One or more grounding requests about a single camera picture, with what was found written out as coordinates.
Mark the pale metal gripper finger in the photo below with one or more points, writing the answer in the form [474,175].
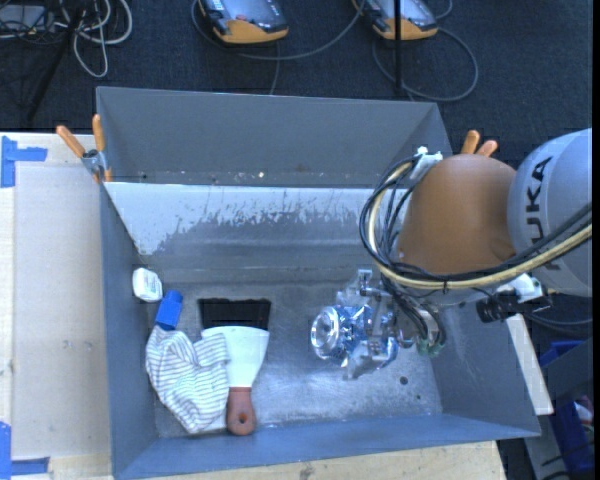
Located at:
[367,360]
[362,288]

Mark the clear glass jar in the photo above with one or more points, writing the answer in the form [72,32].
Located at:
[337,333]

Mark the grey metal bin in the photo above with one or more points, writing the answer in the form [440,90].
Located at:
[260,248]

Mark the white striped cloth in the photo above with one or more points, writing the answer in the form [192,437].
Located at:
[187,375]

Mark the white small bottle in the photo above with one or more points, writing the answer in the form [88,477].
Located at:
[147,284]

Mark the black cylinder on white bracket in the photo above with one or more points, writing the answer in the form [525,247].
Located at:
[500,307]

